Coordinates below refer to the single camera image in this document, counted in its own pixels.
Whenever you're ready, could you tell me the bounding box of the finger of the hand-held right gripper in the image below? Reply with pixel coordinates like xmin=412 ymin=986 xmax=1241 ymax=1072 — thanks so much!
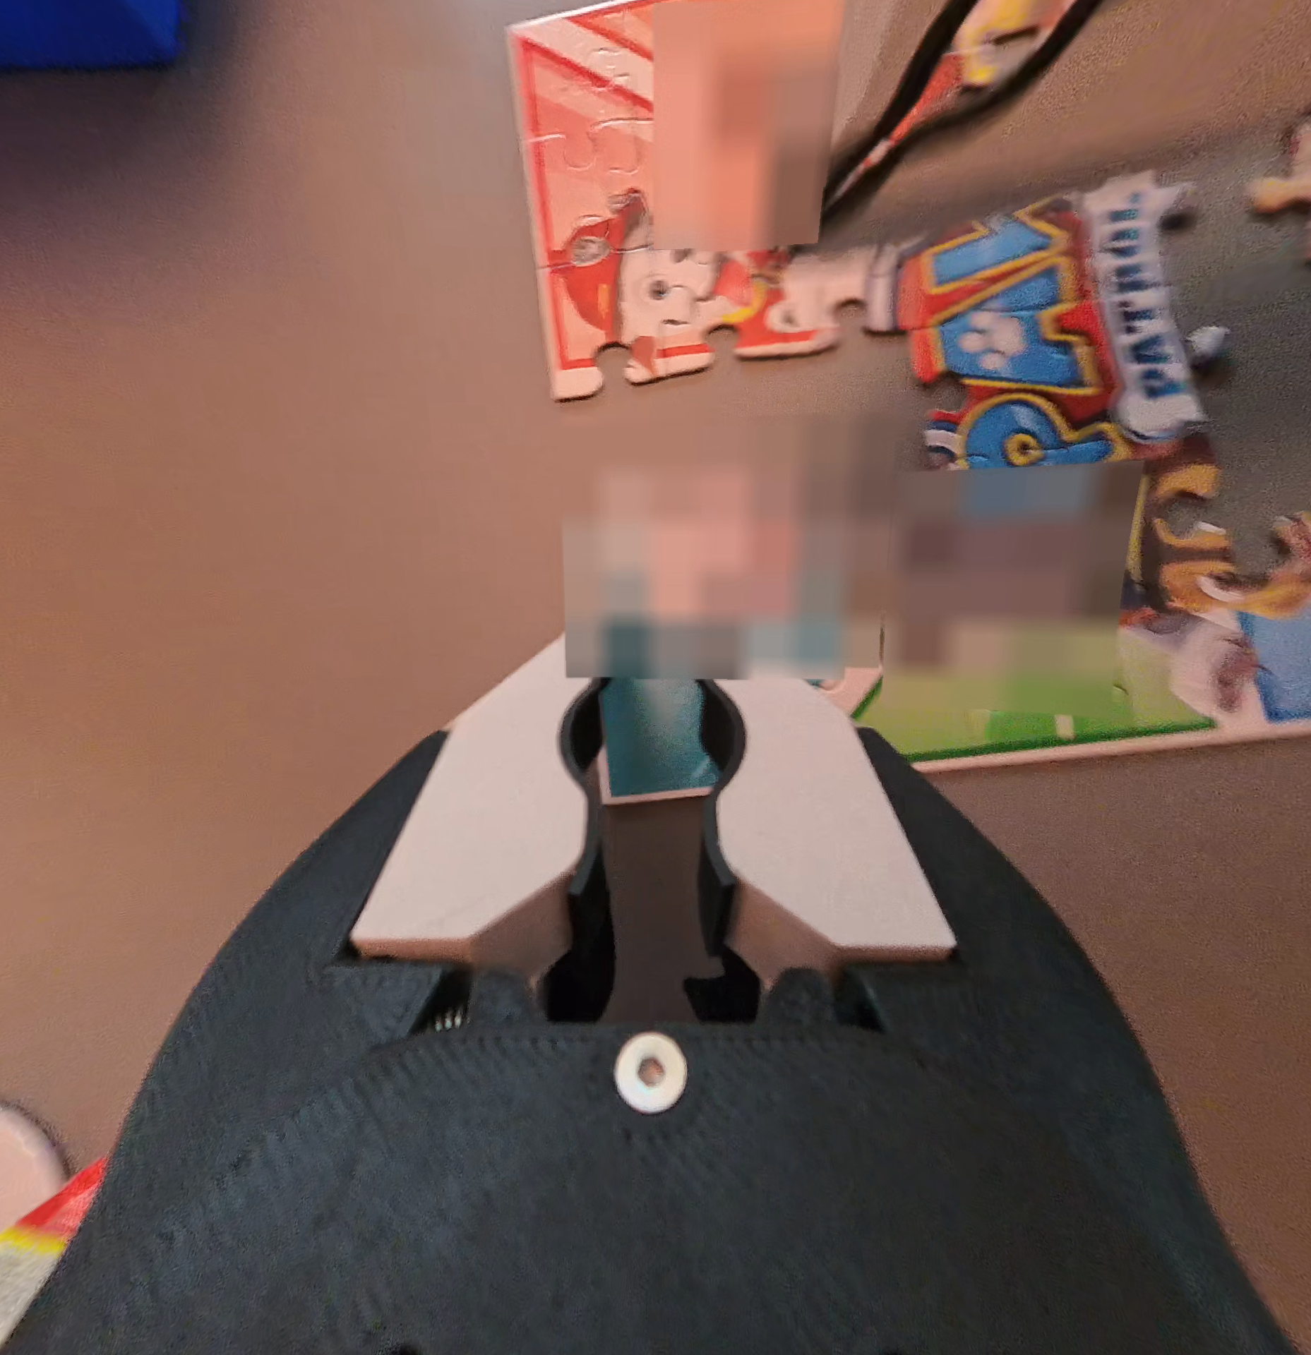
xmin=824 ymin=0 xmax=1250 ymax=209
xmin=824 ymin=0 xmax=978 ymax=208

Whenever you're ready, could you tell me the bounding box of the blue storage bin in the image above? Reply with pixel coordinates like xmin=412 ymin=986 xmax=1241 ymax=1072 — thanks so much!
xmin=0 ymin=0 xmax=182 ymax=74

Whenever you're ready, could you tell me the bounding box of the partly assembled cartoon jigsaw puzzle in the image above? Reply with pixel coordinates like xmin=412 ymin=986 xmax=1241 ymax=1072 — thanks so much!
xmin=504 ymin=0 xmax=1311 ymax=800

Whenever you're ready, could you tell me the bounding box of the cartoon puzzle box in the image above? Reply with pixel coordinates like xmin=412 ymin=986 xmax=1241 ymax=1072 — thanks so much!
xmin=0 ymin=1156 xmax=111 ymax=1355

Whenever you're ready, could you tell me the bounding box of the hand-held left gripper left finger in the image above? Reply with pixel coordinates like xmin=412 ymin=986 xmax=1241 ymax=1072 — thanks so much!
xmin=349 ymin=635 xmax=619 ymax=1020

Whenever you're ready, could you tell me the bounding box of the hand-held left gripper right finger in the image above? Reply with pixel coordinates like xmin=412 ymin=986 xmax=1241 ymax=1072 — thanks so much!
xmin=685 ymin=677 xmax=958 ymax=1023

